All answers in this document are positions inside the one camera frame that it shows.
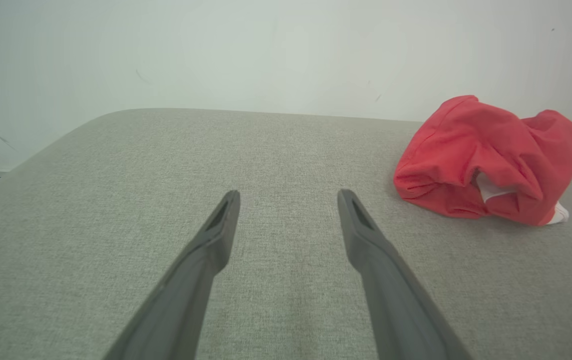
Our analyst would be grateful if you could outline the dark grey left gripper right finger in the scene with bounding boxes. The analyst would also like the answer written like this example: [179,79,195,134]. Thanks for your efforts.
[337,188,472,360]

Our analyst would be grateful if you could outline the red garment with white band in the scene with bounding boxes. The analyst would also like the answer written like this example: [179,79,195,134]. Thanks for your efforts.
[393,95,572,227]

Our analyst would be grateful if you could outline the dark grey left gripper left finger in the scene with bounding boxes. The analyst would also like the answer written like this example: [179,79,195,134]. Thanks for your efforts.
[103,189,241,360]

